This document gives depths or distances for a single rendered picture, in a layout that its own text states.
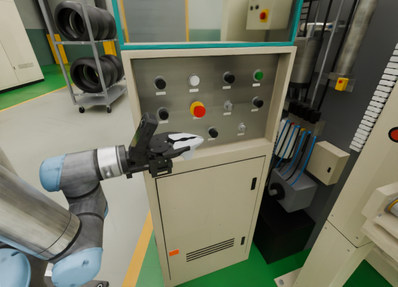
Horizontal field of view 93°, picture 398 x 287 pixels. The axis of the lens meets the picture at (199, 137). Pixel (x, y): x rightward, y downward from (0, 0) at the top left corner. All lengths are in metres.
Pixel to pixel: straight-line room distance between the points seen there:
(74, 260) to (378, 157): 0.82
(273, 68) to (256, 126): 0.23
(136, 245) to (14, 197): 1.27
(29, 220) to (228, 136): 0.63
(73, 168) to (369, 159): 0.84
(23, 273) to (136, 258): 1.07
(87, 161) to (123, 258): 1.16
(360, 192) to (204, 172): 0.55
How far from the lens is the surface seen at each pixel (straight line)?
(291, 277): 1.53
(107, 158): 0.46
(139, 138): 0.43
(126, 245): 1.61
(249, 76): 0.73
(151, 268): 1.49
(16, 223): 0.38
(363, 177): 0.85
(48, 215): 0.40
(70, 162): 0.48
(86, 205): 0.51
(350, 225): 0.96
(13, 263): 0.53
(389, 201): 0.72
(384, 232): 0.79
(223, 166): 0.78
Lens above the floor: 1.31
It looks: 30 degrees down
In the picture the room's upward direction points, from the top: straight up
